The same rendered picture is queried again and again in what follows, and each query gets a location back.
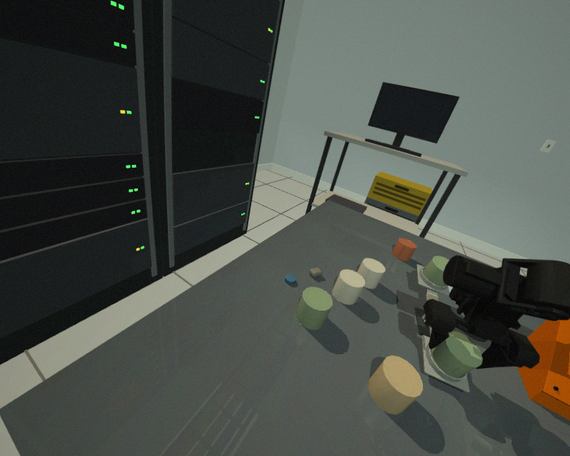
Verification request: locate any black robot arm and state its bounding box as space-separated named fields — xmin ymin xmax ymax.
xmin=443 ymin=255 xmax=570 ymax=321

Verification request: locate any brown cylinder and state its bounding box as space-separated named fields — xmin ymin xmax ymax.
xmin=392 ymin=238 xmax=417 ymax=261

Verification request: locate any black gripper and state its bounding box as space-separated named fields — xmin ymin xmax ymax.
xmin=423 ymin=297 xmax=539 ymax=369

